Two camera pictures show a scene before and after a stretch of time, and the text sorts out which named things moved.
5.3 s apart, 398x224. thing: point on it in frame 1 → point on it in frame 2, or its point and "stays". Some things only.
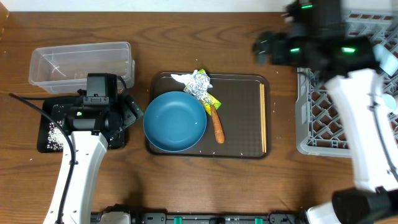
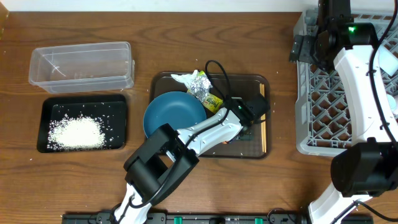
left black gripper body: [126, 117] → [249, 136]
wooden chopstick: [262, 117] stays
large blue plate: [175, 121] stays
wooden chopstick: [264, 116] stays
